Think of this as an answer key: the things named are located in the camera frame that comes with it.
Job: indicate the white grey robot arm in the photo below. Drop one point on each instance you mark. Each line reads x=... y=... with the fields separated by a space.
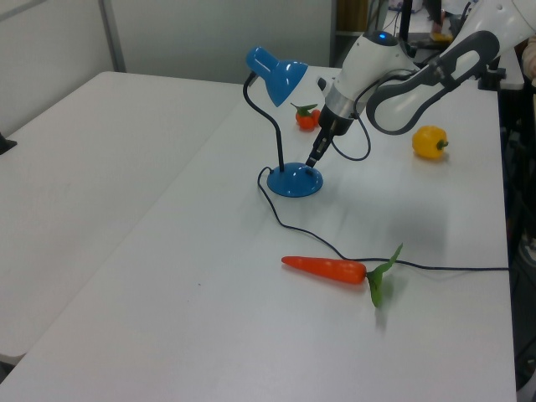
x=368 y=63

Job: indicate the black pole with table clamp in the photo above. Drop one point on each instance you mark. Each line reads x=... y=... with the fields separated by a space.
x=496 y=73

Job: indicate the wooden cabinet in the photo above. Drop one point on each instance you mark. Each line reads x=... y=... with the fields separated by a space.
x=351 y=14

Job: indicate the blue desk lamp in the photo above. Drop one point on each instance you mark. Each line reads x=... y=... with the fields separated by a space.
x=293 y=180

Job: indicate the red toy tomatoes with leaves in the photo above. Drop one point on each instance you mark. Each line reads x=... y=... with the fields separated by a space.
x=305 y=118

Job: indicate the grey partition post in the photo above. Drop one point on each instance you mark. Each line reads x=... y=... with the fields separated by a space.
x=113 y=37

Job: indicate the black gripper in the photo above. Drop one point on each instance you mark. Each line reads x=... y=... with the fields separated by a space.
x=337 y=121

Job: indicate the yellow object on desk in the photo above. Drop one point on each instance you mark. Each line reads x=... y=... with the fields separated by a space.
x=440 y=37

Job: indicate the yellow toy bell pepper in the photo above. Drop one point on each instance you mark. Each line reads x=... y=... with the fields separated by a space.
x=427 y=142

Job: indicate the person standing in background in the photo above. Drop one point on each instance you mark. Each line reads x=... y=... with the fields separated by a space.
x=435 y=12

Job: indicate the thin black stand pole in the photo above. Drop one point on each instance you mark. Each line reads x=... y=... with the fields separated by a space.
x=405 y=19

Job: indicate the orange toy carrot with leaves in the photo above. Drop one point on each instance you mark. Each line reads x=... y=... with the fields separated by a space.
x=331 y=269

